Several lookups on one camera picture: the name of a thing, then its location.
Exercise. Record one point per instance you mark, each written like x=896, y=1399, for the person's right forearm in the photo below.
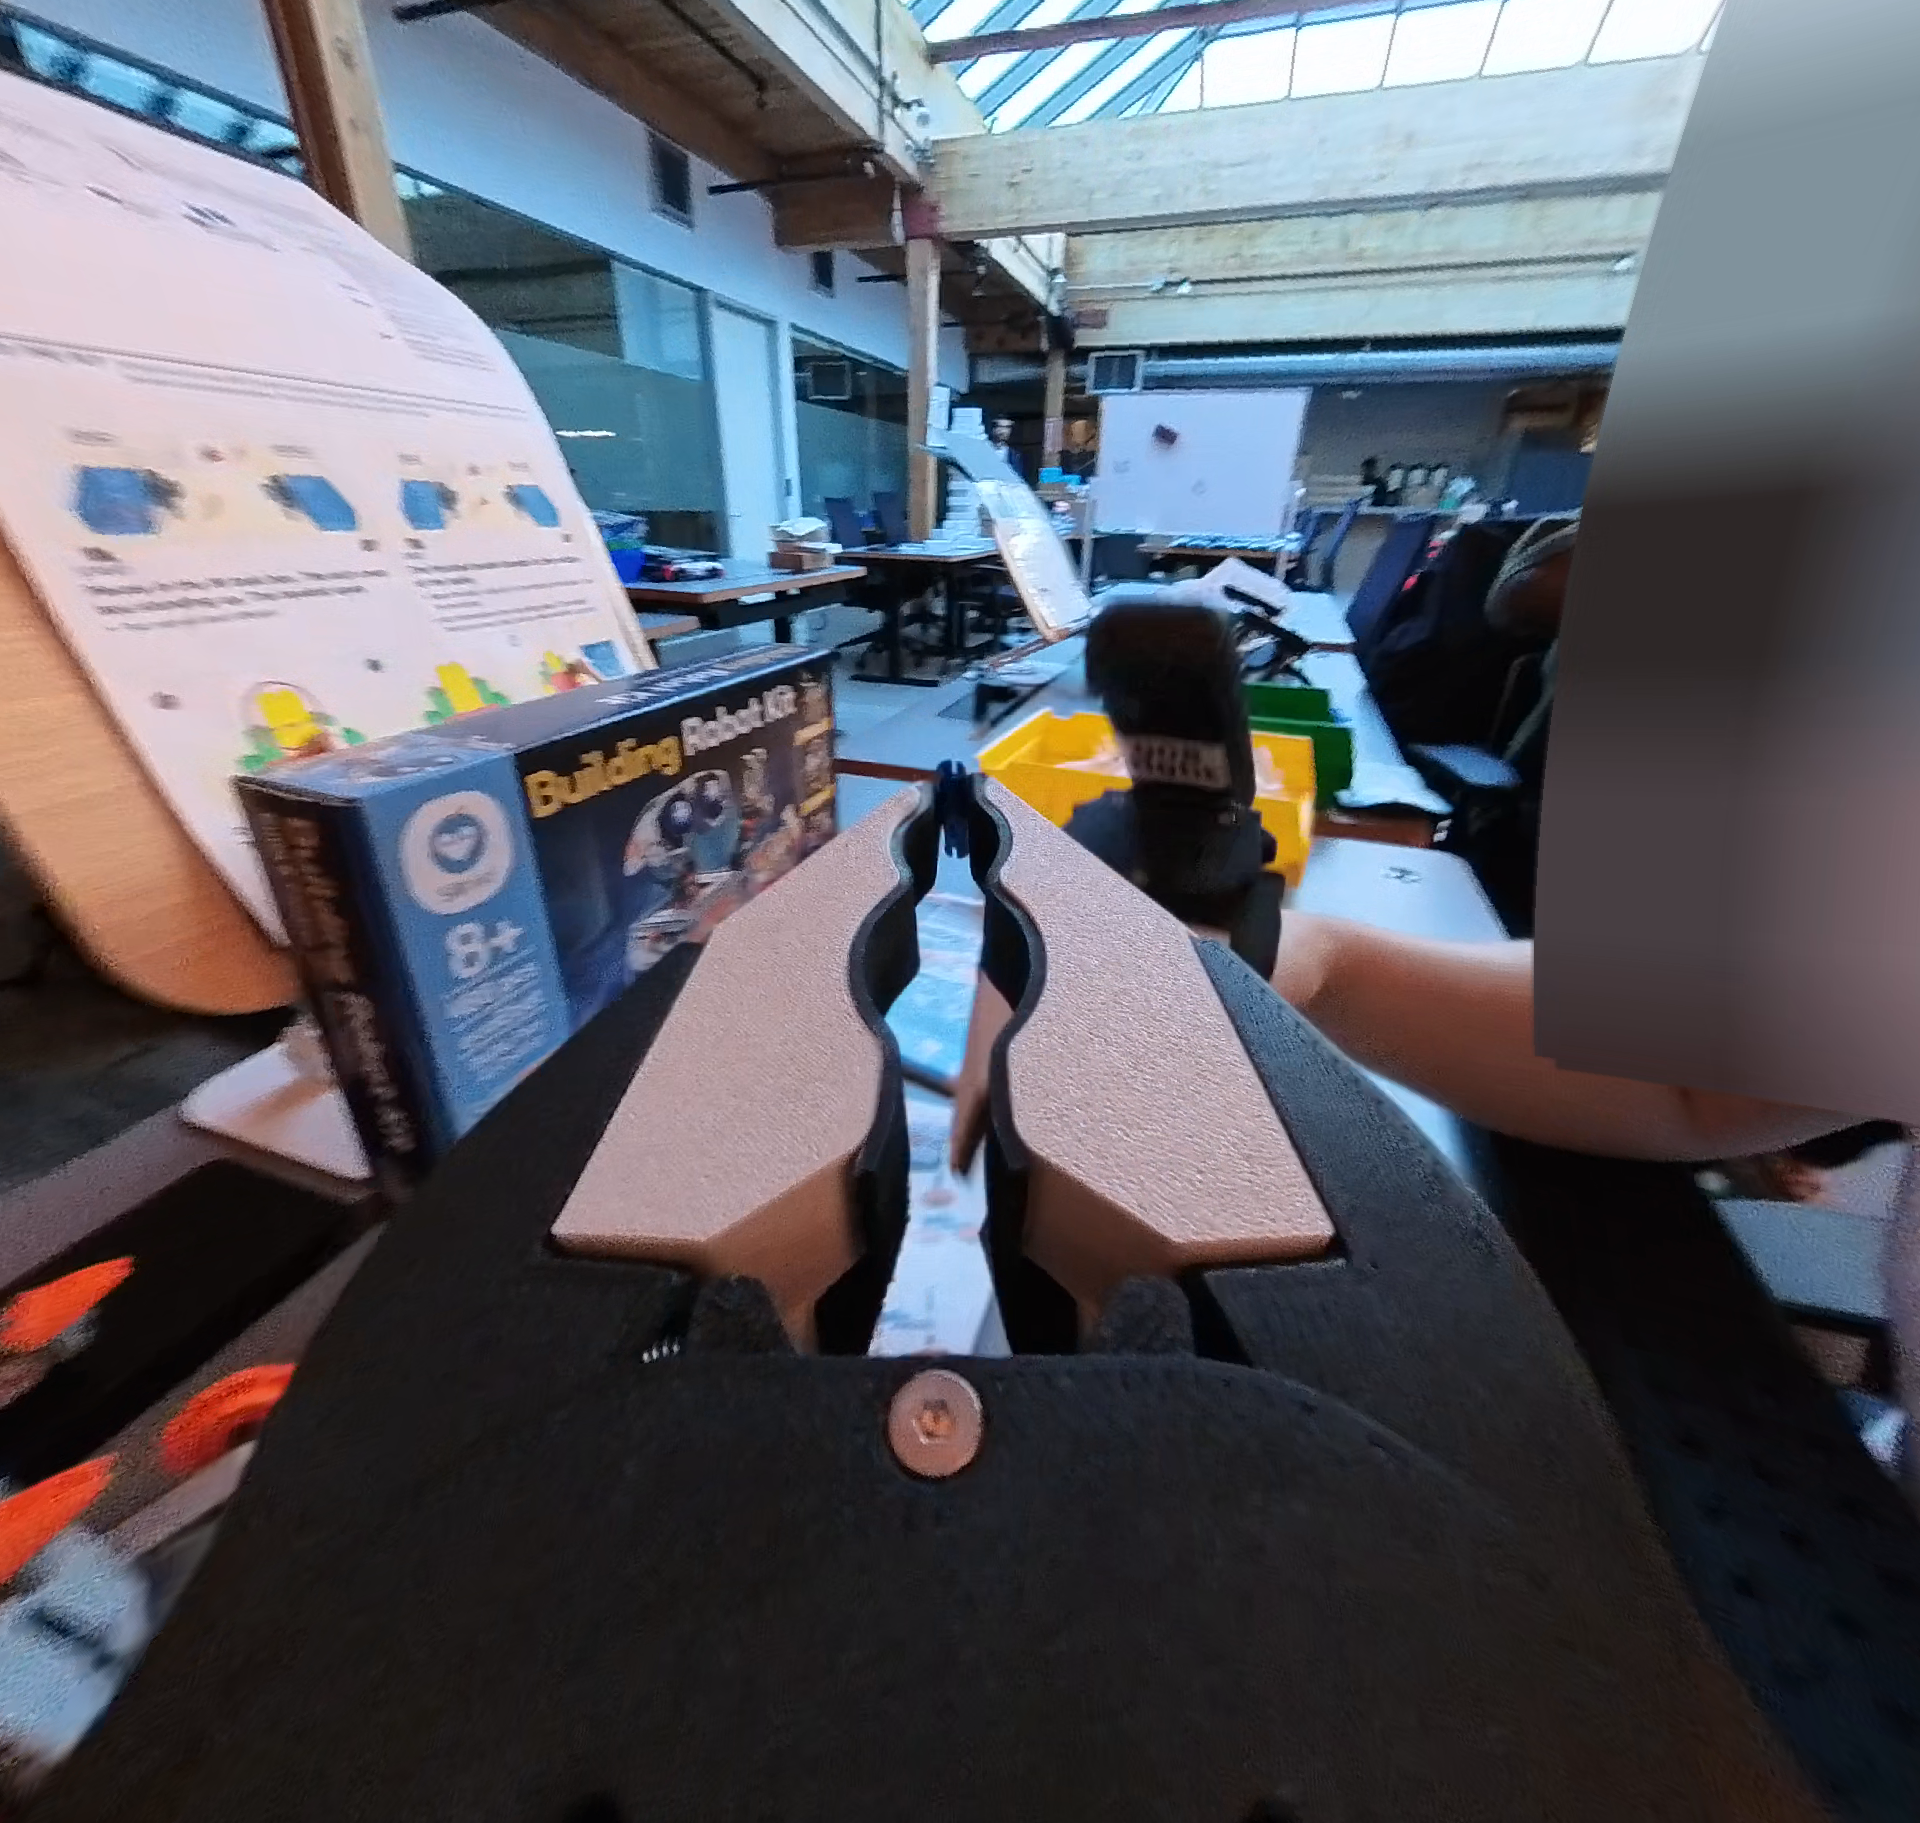
x=1422, y=1012

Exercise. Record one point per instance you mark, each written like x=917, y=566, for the orange plastic part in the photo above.
x=46, y=1516
x=225, y=1419
x=51, y=1313

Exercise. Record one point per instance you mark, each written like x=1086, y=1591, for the printed instruction sheet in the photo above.
x=269, y=398

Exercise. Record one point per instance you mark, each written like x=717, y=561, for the background wooden desk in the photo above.
x=928, y=556
x=749, y=586

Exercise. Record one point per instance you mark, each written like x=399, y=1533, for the yellow plastic bin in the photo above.
x=1035, y=766

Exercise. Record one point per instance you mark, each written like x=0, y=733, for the person's dark clothing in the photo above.
x=1724, y=1555

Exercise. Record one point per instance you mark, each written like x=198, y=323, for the small blue plastic piece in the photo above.
x=948, y=813

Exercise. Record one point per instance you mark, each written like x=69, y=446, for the green plastic bin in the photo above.
x=1317, y=766

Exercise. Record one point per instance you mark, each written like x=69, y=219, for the wooden display board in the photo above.
x=119, y=880

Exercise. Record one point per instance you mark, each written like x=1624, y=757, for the kit instruction booklet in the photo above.
x=933, y=1012

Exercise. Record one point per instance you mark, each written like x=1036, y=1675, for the white stand base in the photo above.
x=285, y=1104

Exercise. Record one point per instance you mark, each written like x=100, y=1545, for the black parts tray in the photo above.
x=166, y=1254

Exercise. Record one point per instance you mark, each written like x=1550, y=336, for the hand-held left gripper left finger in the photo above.
x=735, y=1074

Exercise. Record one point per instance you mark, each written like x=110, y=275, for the black office chair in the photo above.
x=1422, y=624

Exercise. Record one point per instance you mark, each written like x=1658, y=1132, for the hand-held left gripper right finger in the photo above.
x=1138, y=1088

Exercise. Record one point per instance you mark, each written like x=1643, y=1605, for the robot kit box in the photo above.
x=631, y=804

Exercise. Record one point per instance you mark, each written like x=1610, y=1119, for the whiteboard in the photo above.
x=1217, y=458

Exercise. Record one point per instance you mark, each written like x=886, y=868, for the background instruction board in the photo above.
x=1035, y=549

